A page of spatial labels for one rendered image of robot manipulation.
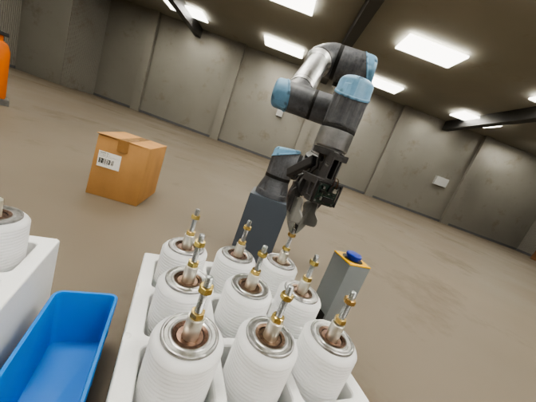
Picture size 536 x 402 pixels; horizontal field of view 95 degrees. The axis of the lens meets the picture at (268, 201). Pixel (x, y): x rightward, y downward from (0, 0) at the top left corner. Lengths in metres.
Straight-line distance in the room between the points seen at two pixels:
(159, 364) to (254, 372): 0.12
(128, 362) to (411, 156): 10.34
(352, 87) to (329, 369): 0.50
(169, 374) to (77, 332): 0.37
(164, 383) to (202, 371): 0.04
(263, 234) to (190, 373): 0.81
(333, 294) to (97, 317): 0.53
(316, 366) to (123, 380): 0.27
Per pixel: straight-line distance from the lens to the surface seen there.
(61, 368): 0.67
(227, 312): 0.49
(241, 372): 0.41
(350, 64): 1.00
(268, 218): 1.07
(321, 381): 0.48
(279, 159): 1.07
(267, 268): 0.62
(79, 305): 0.65
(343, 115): 0.55
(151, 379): 0.38
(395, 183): 10.36
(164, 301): 0.45
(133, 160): 1.36
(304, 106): 0.66
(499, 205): 12.57
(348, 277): 0.67
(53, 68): 10.86
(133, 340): 0.46
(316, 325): 0.49
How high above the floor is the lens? 0.51
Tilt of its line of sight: 12 degrees down
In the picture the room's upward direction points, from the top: 20 degrees clockwise
